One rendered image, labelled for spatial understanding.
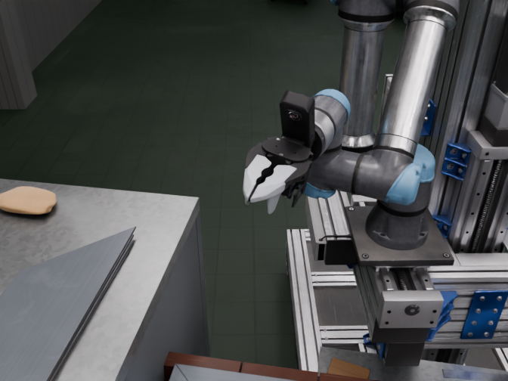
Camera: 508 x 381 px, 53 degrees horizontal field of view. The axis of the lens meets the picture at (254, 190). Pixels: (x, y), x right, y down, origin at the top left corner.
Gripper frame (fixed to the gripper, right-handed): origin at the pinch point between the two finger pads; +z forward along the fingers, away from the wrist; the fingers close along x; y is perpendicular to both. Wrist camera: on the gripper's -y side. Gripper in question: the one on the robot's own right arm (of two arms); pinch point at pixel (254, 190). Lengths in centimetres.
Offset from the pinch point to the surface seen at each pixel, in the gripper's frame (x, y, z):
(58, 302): 38, 44, 1
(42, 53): 382, 193, -338
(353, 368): -21, 71, -36
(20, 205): 69, 47, -21
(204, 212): 90, 160, -166
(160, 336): 21, 58, -11
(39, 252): 54, 48, -11
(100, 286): 33, 43, -6
